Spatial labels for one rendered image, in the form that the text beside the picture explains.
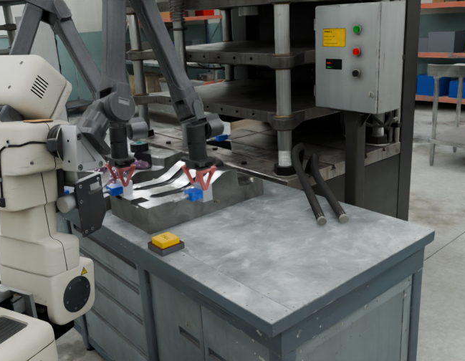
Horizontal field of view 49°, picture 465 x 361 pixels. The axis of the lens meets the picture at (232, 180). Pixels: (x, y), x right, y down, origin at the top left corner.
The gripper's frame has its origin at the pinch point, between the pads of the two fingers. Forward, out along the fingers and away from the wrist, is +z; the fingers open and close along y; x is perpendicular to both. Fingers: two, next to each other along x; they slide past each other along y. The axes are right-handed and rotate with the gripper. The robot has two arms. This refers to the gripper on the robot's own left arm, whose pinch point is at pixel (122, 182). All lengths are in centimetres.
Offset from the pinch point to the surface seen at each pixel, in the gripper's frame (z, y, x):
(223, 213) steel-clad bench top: 11.5, -22.5, -26.5
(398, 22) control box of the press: -51, -41, -95
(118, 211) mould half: 10.7, 1.5, 1.4
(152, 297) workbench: 36.4, -17.5, 1.1
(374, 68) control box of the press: -35, -40, -84
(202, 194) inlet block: -1.2, -31.1, -11.0
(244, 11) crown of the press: -57, 53, -103
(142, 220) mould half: 8.9, -15.3, 1.5
